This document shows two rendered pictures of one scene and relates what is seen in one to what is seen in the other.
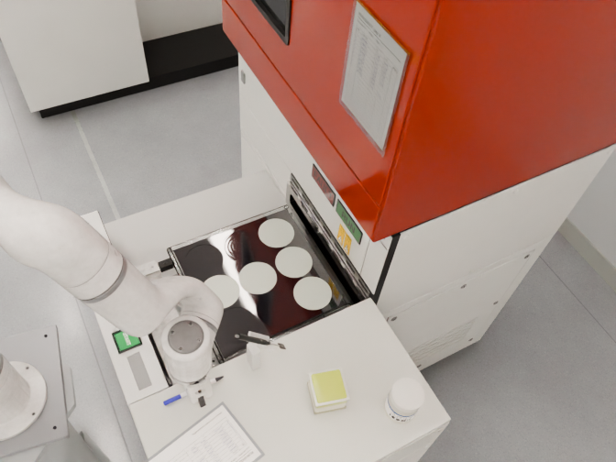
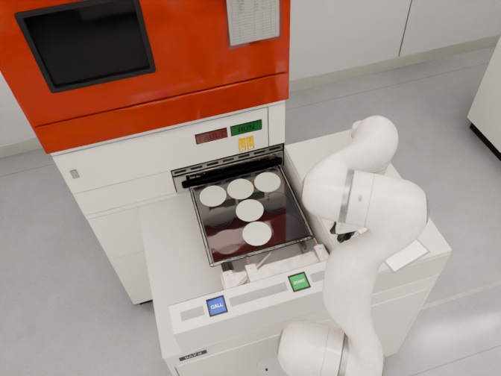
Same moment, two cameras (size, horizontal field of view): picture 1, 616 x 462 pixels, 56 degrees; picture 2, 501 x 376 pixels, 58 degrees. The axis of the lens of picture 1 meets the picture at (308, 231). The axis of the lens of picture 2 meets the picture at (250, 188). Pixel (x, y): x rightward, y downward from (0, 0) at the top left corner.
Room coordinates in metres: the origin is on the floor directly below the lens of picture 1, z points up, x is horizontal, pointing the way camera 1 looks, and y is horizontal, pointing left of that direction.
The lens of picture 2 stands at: (0.45, 1.05, 2.20)
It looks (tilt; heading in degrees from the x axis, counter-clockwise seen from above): 50 degrees down; 291
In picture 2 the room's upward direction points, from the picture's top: 4 degrees counter-clockwise
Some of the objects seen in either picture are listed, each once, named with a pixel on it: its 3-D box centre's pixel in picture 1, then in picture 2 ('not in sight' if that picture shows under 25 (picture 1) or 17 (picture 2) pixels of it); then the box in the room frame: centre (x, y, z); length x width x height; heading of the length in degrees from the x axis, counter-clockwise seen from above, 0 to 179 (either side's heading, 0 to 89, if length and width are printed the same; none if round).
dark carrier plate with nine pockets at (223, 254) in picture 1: (258, 276); (248, 210); (0.82, 0.12, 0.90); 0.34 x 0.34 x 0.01; 34
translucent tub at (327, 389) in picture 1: (327, 391); not in sight; (0.48, -0.09, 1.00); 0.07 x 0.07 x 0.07; 18
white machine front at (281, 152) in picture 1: (302, 170); (180, 157); (1.10, 0.04, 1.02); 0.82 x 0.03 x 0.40; 34
